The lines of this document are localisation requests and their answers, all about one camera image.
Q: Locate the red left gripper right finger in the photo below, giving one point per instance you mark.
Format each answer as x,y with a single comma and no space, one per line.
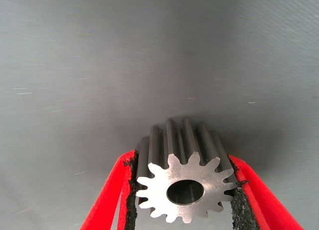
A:
269,207

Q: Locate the steel planetary gear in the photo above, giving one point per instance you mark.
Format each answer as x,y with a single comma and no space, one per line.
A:
184,170

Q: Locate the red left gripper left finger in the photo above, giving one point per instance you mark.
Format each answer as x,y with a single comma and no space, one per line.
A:
107,205

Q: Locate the dark grey table cloth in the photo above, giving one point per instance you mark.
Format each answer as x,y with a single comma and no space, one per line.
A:
159,53

